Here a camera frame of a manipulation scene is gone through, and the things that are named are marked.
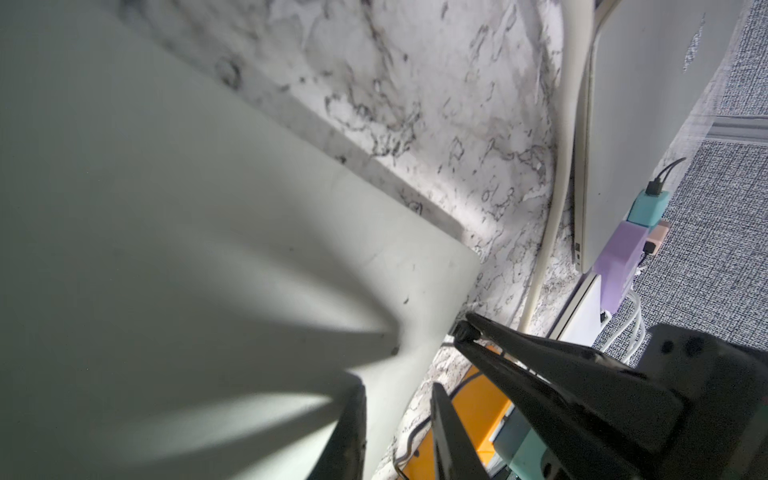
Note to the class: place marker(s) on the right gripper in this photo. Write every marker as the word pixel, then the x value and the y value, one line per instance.
pixel 721 432

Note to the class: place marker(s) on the grey laptop front left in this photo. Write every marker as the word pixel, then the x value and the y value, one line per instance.
pixel 188 289

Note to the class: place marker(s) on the grey laptop at back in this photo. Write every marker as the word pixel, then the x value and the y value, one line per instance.
pixel 649 63

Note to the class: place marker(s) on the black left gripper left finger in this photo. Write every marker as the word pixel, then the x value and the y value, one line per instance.
pixel 344 454

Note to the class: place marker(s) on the purple power strip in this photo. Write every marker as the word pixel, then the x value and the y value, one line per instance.
pixel 617 262

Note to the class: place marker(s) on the orange power strip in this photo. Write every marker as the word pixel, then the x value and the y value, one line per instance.
pixel 480 406

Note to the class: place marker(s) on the grey laptop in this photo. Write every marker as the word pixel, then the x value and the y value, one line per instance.
pixel 649 63
pixel 188 289

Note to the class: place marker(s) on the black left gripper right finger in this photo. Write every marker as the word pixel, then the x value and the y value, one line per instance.
pixel 454 454

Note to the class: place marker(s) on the teal charger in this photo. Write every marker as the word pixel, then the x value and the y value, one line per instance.
pixel 519 451
pixel 647 210

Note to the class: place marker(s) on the pink charger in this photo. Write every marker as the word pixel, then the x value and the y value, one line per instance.
pixel 656 237

